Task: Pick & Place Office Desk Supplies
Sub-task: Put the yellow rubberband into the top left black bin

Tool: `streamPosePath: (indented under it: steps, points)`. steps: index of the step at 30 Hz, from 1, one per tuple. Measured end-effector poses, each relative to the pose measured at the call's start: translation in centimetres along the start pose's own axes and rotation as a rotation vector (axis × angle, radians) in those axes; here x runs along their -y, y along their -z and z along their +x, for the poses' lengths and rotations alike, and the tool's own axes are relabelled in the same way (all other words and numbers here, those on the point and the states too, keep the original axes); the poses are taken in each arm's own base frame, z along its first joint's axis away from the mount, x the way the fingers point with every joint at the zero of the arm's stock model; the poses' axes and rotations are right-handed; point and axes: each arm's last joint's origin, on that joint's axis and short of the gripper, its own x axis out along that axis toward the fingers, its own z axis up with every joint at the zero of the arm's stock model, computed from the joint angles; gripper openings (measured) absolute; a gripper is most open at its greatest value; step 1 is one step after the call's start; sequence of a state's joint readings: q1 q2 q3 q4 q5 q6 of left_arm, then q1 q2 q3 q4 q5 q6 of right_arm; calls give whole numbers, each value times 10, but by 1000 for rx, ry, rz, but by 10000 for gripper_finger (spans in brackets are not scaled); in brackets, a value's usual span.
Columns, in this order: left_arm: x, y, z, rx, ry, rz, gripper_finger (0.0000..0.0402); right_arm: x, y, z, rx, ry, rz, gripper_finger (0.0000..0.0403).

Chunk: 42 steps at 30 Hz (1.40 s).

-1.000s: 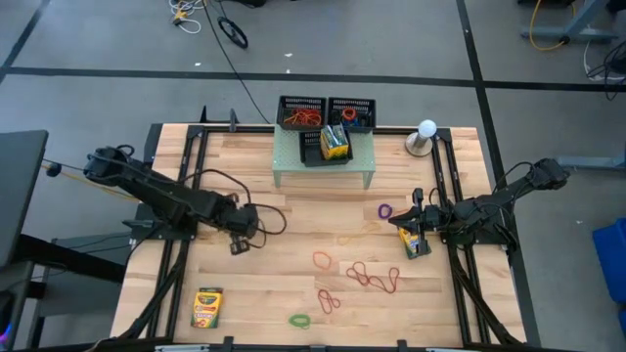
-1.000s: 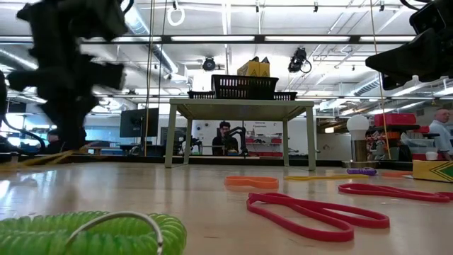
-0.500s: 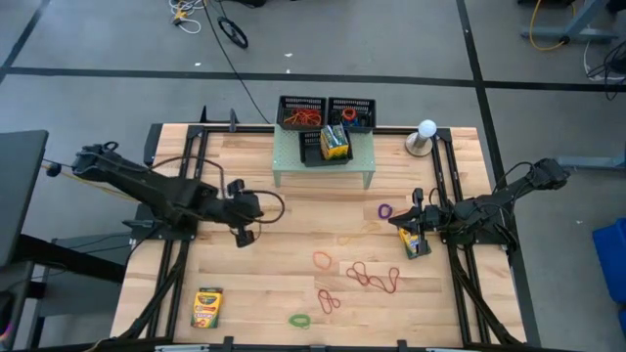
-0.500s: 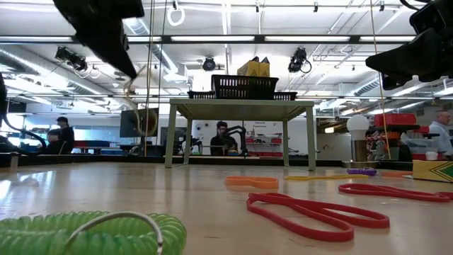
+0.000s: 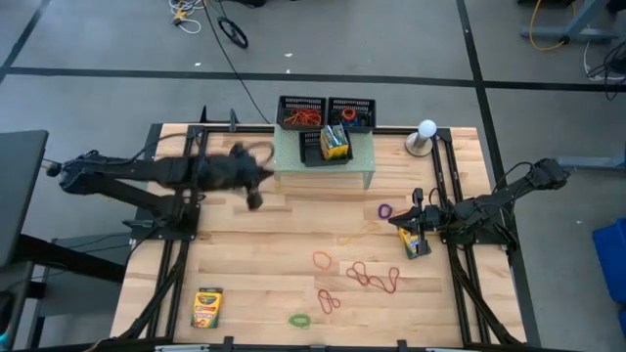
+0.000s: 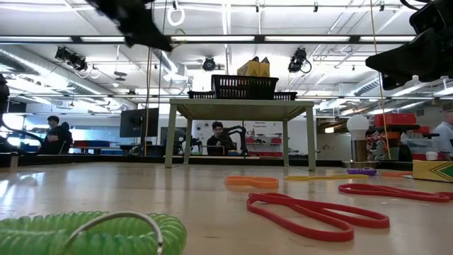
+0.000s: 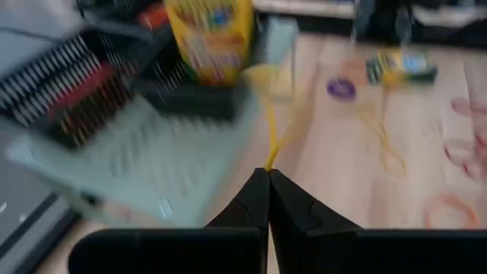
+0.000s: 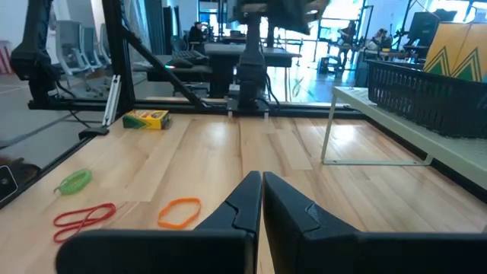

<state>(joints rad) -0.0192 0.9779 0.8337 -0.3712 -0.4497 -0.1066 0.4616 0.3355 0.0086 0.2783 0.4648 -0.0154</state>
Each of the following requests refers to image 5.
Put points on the black side desk frame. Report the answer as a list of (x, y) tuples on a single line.
[(73, 254)]

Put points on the black plastic slotted basket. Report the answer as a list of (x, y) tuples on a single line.
[(310, 154), (280, 115), (371, 122)]

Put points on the black round knob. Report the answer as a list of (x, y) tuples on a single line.
[(52, 169)]

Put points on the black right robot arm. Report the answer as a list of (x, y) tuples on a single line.
[(489, 207)]

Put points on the black side desk top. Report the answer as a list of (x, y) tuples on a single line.
[(19, 186)]

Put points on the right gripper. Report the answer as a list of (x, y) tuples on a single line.
[(431, 217)]

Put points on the blue plastic bin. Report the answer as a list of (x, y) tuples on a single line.
[(613, 259)]

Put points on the yellow rubber band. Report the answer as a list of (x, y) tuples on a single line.
[(371, 227)]

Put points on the black control box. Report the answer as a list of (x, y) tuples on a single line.
[(152, 139)]

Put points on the black frame bracket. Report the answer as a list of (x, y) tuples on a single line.
[(204, 116), (234, 119)]

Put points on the white bulb table lamp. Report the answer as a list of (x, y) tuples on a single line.
[(427, 128)]

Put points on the grey desk foot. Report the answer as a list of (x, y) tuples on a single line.
[(592, 161), (572, 34)]

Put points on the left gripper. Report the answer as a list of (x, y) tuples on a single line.
[(239, 173)]

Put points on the green perforated metal riser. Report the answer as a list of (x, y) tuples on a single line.
[(362, 161)]

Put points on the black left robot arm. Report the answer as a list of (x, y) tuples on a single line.
[(147, 168)]

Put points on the black aluminium table frame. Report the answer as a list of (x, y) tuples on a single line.
[(464, 293)]

